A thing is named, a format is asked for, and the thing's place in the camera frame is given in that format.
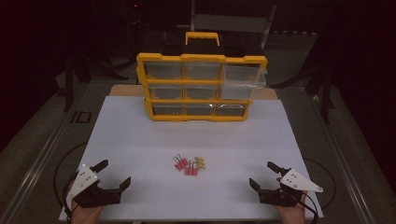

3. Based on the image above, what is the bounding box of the yellow black drawer cabinet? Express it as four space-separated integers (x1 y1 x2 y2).
135 31 269 123

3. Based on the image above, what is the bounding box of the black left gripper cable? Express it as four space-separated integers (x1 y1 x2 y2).
53 141 92 223

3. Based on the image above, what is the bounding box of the grey folding chair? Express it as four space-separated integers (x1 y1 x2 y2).
176 0 278 49

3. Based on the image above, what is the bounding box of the white board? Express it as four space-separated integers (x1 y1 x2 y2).
58 94 324 222

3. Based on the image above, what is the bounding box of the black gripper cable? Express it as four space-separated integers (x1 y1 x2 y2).
53 141 92 223
297 157 337 224

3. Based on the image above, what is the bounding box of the grid of small clear drawers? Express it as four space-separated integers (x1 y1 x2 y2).
144 61 248 118

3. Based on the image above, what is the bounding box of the person's left hand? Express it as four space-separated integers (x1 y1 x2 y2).
69 200 106 224

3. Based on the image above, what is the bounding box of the person's right hand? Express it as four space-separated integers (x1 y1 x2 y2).
275 191 309 224

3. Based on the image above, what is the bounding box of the black stand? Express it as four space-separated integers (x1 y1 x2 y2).
274 18 339 125
55 52 129 113

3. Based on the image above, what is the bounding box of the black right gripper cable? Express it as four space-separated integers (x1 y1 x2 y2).
297 157 337 224

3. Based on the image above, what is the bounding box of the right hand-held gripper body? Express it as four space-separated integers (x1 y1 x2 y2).
259 168 324 208

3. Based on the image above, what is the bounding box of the metal floor rail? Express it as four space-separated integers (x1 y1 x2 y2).
307 92 379 224
0 90 94 224

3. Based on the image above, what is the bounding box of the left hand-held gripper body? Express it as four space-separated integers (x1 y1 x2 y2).
66 165 122 209

